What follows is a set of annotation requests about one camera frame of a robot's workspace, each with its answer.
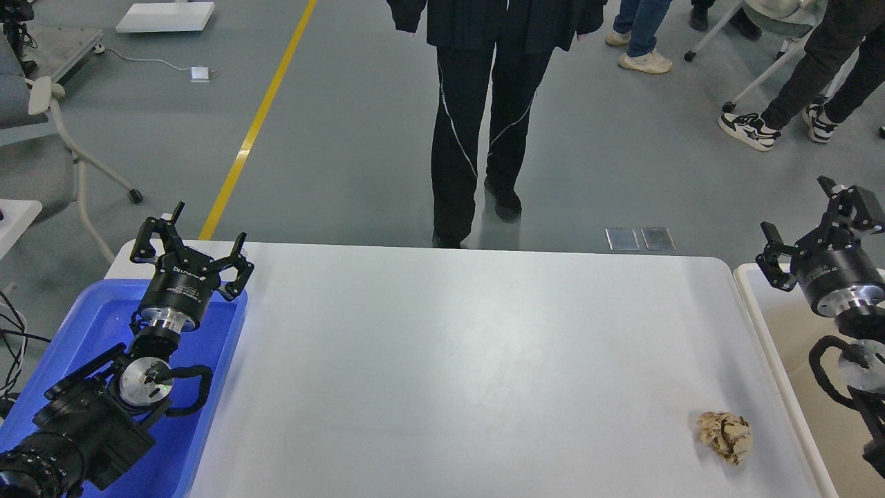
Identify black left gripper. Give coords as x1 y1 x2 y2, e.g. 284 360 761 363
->
129 201 255 331

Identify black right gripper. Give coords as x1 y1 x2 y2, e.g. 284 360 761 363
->
755 176 884 318

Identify brown paper ball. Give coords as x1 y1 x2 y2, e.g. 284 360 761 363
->
696 411 754 465

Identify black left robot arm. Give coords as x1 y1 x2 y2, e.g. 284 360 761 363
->
2 202 255 497

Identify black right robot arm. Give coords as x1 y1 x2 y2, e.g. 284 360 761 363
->
755 176 884 474

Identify beige plastic bin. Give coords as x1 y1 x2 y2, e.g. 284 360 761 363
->
734 264 884 497

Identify blue plastic tray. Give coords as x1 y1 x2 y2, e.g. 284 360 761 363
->
1 279 248 497

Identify right metal floor plate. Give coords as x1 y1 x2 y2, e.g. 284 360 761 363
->
640 227 676 251

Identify metal floor plate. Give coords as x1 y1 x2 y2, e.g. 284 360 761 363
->
606 227 640 252
640 227 676 251

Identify white side table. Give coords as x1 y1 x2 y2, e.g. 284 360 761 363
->
0 199 42 259

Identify grey office chair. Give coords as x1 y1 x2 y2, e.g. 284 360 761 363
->
2 39 143 262

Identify left metal floor plate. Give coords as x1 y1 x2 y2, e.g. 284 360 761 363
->
606 227 640 252

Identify person with black-white sneakers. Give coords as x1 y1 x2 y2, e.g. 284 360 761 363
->
717 1 884 151

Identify white rolling chair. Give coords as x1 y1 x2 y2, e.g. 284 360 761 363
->
684 0 858 113

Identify white flat board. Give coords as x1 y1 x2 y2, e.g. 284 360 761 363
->
115 1 216 33

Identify person in blue jeans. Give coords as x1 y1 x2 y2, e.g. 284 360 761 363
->
606 1 673 75

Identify person in black clothes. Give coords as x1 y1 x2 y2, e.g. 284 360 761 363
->
388 1 606 248

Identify white power adapter with cable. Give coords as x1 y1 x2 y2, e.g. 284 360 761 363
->
92 44 214 83

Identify black cables at left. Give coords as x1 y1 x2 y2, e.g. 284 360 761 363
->
0 289 53 419

